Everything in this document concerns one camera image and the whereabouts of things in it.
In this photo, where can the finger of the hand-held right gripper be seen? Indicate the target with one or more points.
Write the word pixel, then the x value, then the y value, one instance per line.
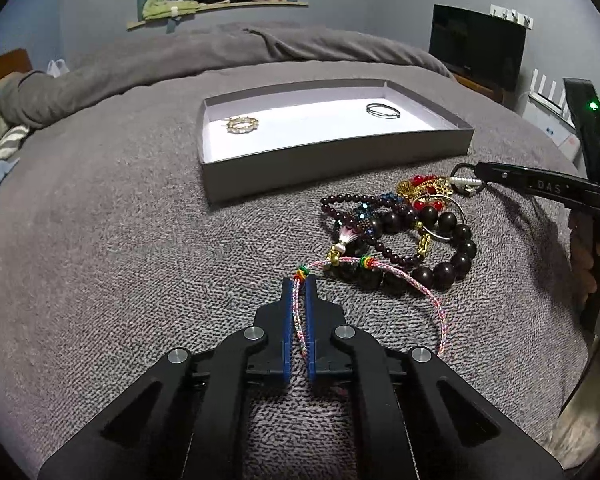
pixel 540 185

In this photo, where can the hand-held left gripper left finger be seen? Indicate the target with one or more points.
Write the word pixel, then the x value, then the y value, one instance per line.
pixel 287 330

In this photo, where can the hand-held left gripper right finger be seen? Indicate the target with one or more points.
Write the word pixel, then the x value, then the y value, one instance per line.
pixel 310 330

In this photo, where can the grey cardboard box tray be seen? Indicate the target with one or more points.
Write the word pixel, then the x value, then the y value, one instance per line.
pixel 330 155

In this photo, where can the person's right hand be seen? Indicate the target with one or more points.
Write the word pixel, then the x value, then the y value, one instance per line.
pixel 582 255

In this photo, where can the white appliance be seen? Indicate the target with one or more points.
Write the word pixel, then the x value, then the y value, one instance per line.
pixel 555 135

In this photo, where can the white router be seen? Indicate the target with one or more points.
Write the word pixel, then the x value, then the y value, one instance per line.
pixel 550 97

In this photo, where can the wooden television stand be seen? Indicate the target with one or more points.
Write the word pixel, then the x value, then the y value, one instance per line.
pixel 480 89

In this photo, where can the black television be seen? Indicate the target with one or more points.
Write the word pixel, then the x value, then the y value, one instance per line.
pixel 475 45

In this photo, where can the grey bed blanket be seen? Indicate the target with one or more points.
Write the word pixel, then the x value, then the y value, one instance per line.
pixel 130 260

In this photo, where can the beige fleece garment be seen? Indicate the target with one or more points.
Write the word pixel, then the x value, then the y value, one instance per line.
pixel 580 420

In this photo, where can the folded grey duvet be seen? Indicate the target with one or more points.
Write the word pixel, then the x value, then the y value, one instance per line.
pixel 180 60

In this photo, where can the wooden window sill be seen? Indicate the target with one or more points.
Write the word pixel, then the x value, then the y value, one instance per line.
pixel 230 6

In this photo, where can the striped pillow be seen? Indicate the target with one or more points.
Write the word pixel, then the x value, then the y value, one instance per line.
pixel 10 142

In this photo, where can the green cloth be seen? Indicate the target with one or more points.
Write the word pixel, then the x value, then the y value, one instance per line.
pixel 160 7

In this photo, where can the white plastic bag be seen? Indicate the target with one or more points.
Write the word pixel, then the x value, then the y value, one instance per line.
pixel 57 67

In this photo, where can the wooden headboard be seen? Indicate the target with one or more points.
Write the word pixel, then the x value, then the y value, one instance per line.
pixel 5 67

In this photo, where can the white wall hooks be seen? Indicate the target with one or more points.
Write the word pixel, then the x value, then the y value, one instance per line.
pixel 512 16

